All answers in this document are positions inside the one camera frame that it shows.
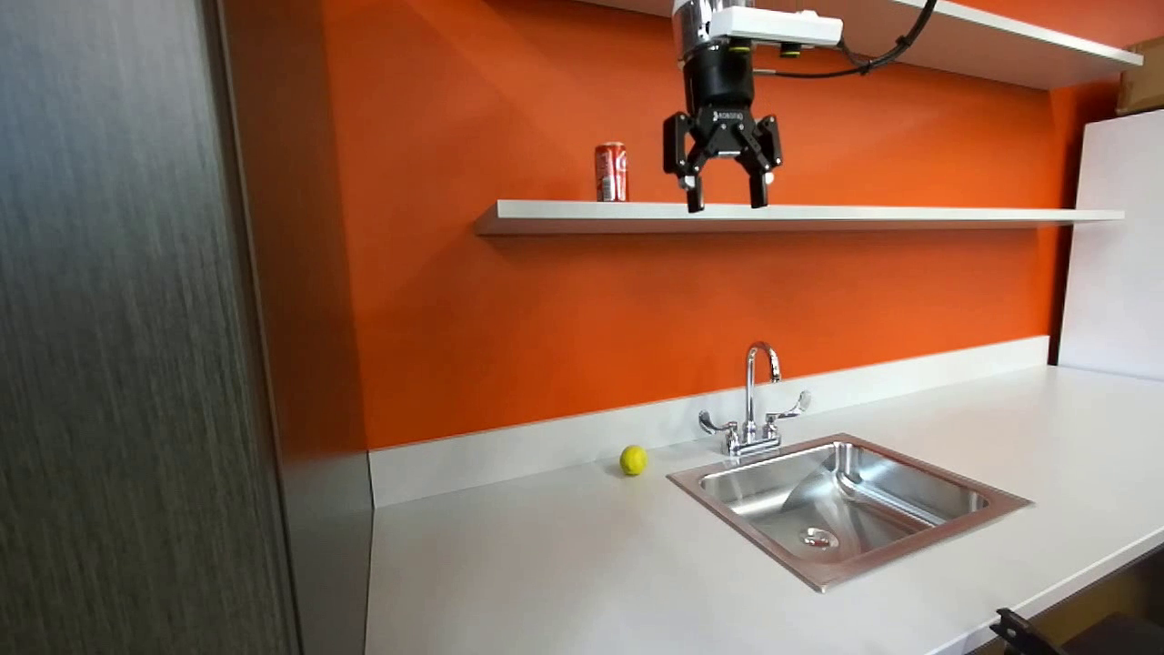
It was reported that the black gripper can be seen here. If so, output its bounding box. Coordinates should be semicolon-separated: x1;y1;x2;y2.
660;47;785;218

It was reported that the red soda can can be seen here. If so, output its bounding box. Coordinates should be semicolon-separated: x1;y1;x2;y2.
594;140;632;205

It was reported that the chrome faucet with levers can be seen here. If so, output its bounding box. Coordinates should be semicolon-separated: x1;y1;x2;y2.
696;340;815;466

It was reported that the yellow lemon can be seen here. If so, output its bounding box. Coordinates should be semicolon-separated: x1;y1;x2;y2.
616;441;655;481

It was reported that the white backsplash strip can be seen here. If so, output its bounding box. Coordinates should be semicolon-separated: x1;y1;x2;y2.
369;335;1056;509

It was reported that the stainless steel sink basin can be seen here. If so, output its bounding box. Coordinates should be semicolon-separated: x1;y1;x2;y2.
667;429;1034;597

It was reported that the white side panel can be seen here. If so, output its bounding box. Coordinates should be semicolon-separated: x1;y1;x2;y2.
1056;105;1164;381

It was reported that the brown cardboard box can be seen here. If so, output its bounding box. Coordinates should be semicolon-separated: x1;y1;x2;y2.
1114;65;1164;119

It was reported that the tall dark wood-grain cabinet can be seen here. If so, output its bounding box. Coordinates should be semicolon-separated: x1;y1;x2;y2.
0;0;380;655

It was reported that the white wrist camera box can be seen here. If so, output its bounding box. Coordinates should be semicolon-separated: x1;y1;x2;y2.
706;5;849;55

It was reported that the long white wall shelf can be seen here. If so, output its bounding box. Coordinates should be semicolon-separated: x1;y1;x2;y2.
472;197;1129;239

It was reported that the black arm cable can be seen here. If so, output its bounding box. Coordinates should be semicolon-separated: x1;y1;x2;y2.
757;0;942;83

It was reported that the high wall shelf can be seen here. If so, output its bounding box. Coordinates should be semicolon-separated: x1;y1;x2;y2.
578;0;1150;94

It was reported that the black bracket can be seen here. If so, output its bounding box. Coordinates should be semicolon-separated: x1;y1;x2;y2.
985;605;1057;655

